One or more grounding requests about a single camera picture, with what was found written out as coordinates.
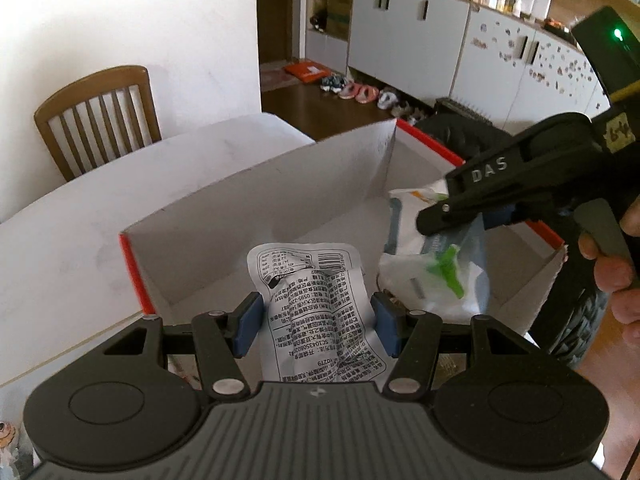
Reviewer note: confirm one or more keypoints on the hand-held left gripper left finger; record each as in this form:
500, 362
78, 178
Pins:
247, 326

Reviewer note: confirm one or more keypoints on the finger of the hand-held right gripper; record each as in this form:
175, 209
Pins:
450, 216

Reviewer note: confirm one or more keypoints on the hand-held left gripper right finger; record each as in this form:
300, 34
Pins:
387, 327

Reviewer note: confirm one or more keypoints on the clear bag with green item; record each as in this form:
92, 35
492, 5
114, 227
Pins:
430, 280

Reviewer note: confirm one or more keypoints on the white barcode snack packet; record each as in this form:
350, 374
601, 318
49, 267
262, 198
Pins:
320, 305

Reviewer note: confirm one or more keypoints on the white cardboard box red rim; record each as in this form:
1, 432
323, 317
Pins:
250, 200

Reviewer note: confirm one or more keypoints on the person's right hand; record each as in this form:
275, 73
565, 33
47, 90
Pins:
620, 275

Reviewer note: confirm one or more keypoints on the white cabinet with stickers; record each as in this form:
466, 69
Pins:
525, 80

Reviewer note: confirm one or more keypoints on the row of shoes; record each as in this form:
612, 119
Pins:
360, 92

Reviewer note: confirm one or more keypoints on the grey lower cabinet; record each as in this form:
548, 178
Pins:
400, 45

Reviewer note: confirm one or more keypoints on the orange flat package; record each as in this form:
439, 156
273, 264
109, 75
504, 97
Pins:
305, 71

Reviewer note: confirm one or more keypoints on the dark brown door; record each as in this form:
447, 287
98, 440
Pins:
280, 20

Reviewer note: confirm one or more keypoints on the wooden chair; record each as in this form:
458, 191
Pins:
90, 85

